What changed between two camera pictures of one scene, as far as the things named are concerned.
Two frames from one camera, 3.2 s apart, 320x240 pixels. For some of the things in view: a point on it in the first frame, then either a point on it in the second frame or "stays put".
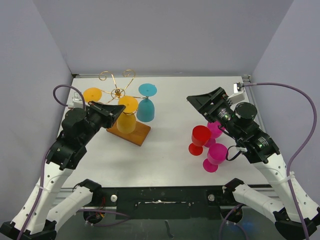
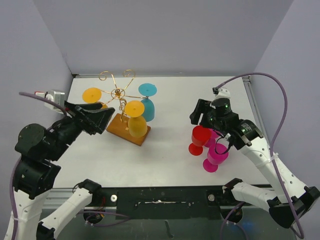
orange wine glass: [127, 122] to [137, 125]
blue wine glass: [145, 109] stays put
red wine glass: [200, 136] stays put
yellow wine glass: [92, 94] stays put
